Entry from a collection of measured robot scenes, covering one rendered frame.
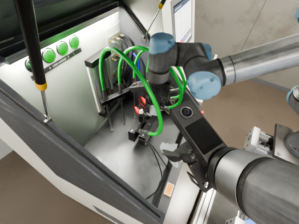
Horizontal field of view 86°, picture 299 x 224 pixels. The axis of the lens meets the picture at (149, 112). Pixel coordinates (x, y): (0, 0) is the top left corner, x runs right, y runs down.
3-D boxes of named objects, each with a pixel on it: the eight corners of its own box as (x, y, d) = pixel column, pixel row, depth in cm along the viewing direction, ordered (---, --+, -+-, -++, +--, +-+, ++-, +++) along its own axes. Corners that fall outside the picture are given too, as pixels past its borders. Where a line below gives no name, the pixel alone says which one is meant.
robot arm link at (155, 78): (144, 71, 54) (153, 60, 59) (143, 82, 57) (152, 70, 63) (165, 77, 52) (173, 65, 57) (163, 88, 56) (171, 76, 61)
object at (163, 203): (161, 222, 73) (165, 214, 61) (152, 217, 74) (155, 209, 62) (193, 125, 112) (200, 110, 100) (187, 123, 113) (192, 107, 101)
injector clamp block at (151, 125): (144, 153, 91) (145, 138, 80) (129, 146, 94) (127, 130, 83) (165, 113, 113) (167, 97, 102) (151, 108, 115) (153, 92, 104)
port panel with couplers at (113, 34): (117, 85, 97) (111, 31, 74) (112, 83, 98) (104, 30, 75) (127, 74, 105) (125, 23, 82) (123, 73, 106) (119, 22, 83)
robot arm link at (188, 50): (210, 78, 50) (175, 78, 50) (201, 60, 58) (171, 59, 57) (219, 55, 45) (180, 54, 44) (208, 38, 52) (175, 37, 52)
